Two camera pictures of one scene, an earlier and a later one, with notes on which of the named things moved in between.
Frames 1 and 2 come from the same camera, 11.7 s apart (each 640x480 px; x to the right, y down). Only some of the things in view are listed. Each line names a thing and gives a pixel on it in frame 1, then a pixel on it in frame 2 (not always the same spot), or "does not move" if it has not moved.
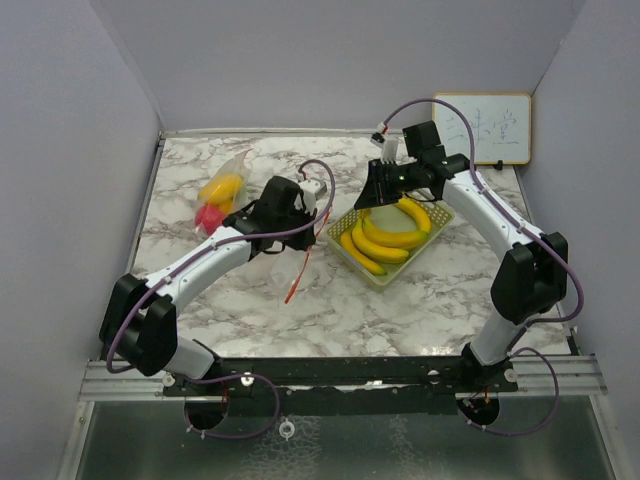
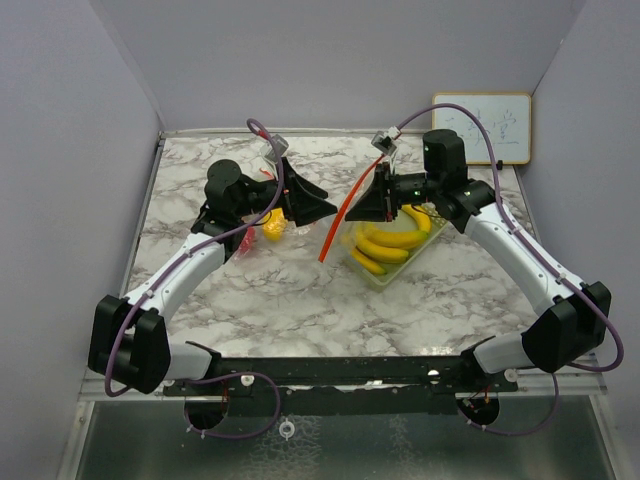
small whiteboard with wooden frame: x=501 y=124 does not move
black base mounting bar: x=345 y=385 does not move
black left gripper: x=306 y=240 to x=303 y=200
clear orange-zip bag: x=287 y=270 to x=367 y=244
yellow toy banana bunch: x=368 y=246 does not move
